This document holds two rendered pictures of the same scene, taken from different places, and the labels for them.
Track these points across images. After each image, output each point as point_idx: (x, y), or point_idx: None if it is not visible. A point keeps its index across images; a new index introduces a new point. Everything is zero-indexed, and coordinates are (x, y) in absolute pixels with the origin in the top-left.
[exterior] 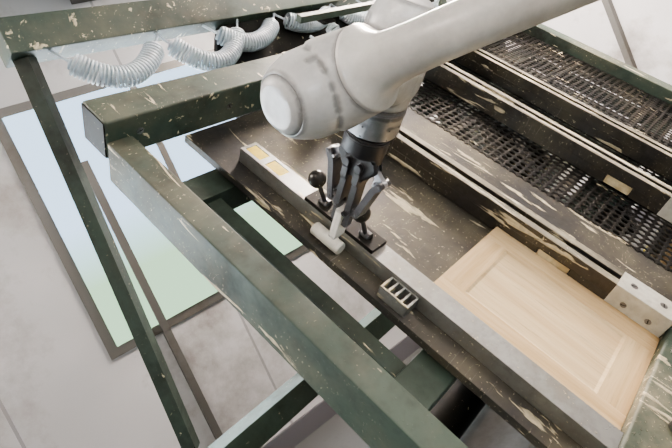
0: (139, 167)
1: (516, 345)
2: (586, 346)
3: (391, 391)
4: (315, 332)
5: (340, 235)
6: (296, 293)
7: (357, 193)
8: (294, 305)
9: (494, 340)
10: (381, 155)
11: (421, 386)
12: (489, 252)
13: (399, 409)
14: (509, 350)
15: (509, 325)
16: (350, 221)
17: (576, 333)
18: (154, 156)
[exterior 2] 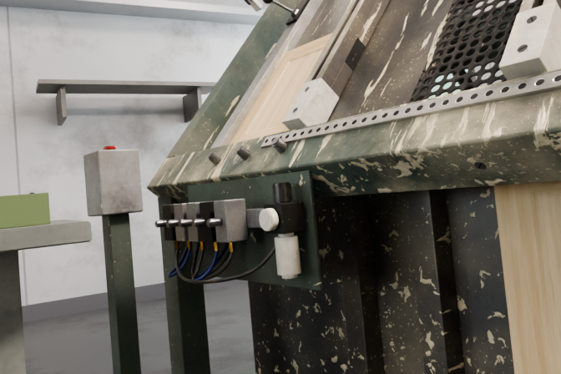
0: None
1: (262, 96)
2: (274, 115)
3: (219, 84)
4: (237, 54)
5: (259, 9)
6: (252, 37)
7: None
8: (246, 42)
9: (253, 86)
10: None
11: None
12: (327, 40)
13: (213, 91)
14: (250, 93)
15: (275, 86)
16: (247, 2)
17: (282, 107)
18: None
